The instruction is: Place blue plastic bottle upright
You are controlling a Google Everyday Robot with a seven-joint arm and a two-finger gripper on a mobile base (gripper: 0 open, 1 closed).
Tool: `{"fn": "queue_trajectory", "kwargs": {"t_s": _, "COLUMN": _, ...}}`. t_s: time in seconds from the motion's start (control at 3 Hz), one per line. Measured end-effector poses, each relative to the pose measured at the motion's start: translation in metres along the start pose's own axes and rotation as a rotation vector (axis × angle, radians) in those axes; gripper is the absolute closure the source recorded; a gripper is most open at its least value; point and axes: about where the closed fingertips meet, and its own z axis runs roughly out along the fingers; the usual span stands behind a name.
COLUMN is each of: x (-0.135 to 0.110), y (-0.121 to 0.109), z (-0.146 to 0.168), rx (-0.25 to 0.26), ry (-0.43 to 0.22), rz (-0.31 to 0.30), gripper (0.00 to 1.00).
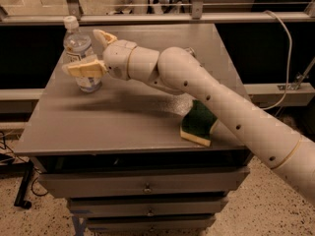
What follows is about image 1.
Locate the grey metal frame rail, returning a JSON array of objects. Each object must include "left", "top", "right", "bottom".
[{"left": 0, "top": 11, "right": 315, "bottom": 27}]

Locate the silver blue drink can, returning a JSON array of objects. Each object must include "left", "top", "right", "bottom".
[{"left": 184, "top": 47, "right": 196, "bottom": 57}]

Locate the white cable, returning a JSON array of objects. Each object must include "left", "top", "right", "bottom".
[{"left": 262, "top": 10, "right": 293, "bottom": 112}]

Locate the top grey drawer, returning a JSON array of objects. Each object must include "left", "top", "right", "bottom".
[{"left": 38, "top": 166, "right": 249, "bottom": 198}]

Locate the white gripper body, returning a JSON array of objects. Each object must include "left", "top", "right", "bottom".
[{"left": 102, "top": 40, "right": 137, "bottom": 81}]

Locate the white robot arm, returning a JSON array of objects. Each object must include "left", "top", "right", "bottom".
[{"left": 63, "top": 29, "right": 315, "bottom": 205}]

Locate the grey drawer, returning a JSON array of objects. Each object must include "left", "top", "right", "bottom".
[
  {"left": 68, "top": 195, "right": 228, "bottom": 217},
  {"left": 87, "top": 214, "right": 216, "bottom": 232},
  {"left": 38, "top": 166, "right": 249, "bottom": 198}
]

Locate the green yellow scouring sponge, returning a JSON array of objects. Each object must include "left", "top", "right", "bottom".
[{"left": 180, "top": 99, "right": 218, "bottom": 147}]

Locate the black floor cable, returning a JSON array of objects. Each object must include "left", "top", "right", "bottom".
[{"left": 0, "top": 131, "right": 49, "bottom": 198}]

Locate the middle grey drawer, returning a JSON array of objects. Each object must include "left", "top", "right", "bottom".
[{"left": 68, "top": 195, "right": 228, "bottom": 217}]

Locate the black stand foot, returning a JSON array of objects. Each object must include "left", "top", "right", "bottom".
[{"left": 14, "top": 161, "right": 33, "bottom": 209}]

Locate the grey drawer cabinet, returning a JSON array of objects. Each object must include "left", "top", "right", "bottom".
[{"left": 13, "top": 24, "right": 272, "bottom": 236}]

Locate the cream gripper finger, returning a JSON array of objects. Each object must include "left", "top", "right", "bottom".
[
  {"left": 93, "top": 29, "right": 117, "bottom": 49},
  {"left": 62, "top": 55, "right": 107, "bottom": 79}
]

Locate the clear blue-labelled plastic bottle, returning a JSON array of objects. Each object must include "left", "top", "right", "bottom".
[{"left": 63, "top": 16, "right": 101, "bottom": 93}]

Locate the bottom grey drawer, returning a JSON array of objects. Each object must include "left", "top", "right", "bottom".
[{"left": 87, "top": 214, "right": 216, "bottom": 232}]

